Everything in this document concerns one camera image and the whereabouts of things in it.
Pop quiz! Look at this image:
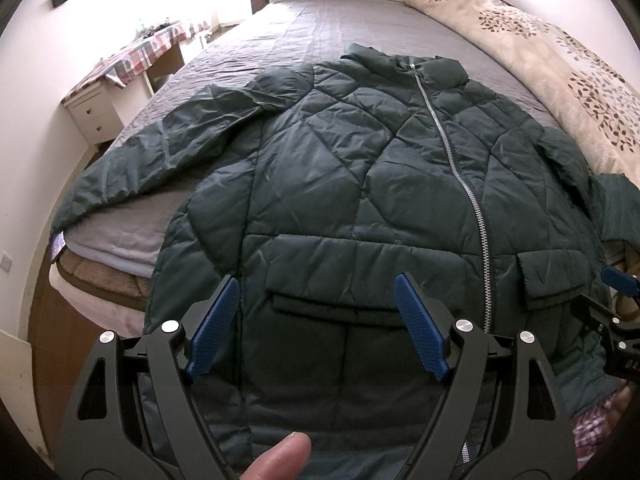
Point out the dark green puffer jacket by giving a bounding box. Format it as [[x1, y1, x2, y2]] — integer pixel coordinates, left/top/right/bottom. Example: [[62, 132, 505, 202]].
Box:
[[51, 44, 639, 479]]

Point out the person's right hand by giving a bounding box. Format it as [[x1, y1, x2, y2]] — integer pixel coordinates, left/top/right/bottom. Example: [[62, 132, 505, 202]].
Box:
[[610, 382, 637, 425]]

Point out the person's left hand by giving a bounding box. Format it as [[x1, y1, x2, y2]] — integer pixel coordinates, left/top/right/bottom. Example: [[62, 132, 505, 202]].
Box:
[[240, 432, 311, 480]]

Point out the brown blanket layer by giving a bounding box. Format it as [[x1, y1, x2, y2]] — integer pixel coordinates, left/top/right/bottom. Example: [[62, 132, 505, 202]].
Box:
[[54, 249, 150, 312]]

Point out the beige leaf-pattern duvet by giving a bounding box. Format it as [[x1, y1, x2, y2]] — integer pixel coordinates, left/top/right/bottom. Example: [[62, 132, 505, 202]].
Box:
[[405, 0, 640, 184]]

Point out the white bedside drawer cabinet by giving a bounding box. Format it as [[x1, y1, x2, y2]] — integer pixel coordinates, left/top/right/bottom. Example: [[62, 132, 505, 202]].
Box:
[[62, 81, 124, 145]]

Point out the grey quilted bed cover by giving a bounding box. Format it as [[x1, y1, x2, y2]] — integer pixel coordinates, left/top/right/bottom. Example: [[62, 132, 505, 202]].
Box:
[[64, 0, 556, 278]]

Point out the white wall socket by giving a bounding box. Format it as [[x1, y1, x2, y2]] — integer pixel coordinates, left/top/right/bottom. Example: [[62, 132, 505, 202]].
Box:
[[0, 252, 13, 273]]

